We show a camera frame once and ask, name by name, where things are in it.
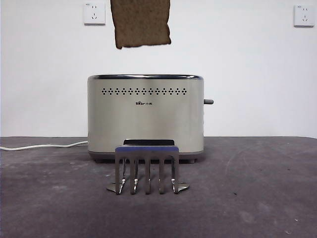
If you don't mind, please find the brown speckled bread slice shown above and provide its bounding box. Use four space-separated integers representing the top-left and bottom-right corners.
110 0 171 50

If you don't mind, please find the silver beige toaster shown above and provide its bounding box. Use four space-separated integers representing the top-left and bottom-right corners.
87 73 206 164

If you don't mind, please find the shiny metal toast rack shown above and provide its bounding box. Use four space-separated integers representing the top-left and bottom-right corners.
106 138 191 195

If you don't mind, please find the white wall socket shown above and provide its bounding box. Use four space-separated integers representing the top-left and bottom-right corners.
293 4 315 28
83 2 106 26

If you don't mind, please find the white power cable with plug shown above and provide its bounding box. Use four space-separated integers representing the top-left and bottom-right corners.
0 140 89 151

